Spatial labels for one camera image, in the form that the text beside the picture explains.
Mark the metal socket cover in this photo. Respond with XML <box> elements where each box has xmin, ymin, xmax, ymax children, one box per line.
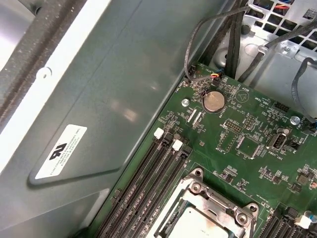
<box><xmin>155</xmin><ymin>183</ymin><xmax>251</xmax><ymax>238</ymax></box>

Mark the silver green CPU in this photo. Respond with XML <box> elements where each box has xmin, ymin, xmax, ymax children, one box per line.
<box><xmin>158</xmin><ymin>205</ymin><xmax>233</xmax><ymax>238</ymax></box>

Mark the white clip RAM slot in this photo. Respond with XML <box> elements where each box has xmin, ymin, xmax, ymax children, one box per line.
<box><xmin>96</xmin><ymin>127</ymin><xmax>164</xmax><ymax>238</ymax></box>
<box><xmin>125</xmin><ymin>139</ymin><xmax>184</xmax><ymax>238</ymax></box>
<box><xmin>287</xmin><ymin>214</ymin><xmax>313</xmax><ymax>238</ymax></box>

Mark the CPU socket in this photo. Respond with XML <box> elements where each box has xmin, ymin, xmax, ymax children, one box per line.
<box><xmin>152</xmin><ymin>168</ymin><xmax>260</xmax><ymax>238</ymax></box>

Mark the open PC case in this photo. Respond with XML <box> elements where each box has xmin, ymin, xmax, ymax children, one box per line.
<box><xmin>0</xmin><ymin>0</ymin><xmax>317</xmax><ymax>238</ymax></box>

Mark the silver coin battery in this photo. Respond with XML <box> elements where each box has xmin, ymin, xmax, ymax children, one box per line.
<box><xmin>202</xmin><ymin>89</ymin><xmax>225</xmax><ymax>114</ymax></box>

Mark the white certification sticker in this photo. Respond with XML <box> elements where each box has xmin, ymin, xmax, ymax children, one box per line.
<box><xmin>34</xmin><ymin>125</ymin><xmax>88</xmax><ymax>180</ymax></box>

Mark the green motherboard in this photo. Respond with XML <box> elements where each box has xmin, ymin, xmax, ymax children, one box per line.
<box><xmin>95</xmin><ymin>61</ymin><xmax>317</xmax><ymax>238</ymax></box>

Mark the silver metal drive cage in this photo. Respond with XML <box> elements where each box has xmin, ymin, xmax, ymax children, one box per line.
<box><xmin>241</xmin><ymin>0</ymin><xmax>317</xmax><ymax>82</ymax></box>

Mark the black braided cable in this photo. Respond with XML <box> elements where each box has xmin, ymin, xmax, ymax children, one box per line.
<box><xmin>232</xmin><ymin>7</ymin><xmax>248</xmax><ymax>80</ymax></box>
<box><xmin>224</xmin><ymin>11</ymin><xmax>239</xmax><ymax>76</ymax></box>
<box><xmin>237</xmin><ymin>21</ymin><xmax>317</xmax><ymax>83</ymax></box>

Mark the grey flat wire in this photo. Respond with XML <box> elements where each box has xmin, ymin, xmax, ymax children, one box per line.
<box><xmin>291</xmin><ymin>57</ymin><xmax>317</xmax><ymax>123</ymax></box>

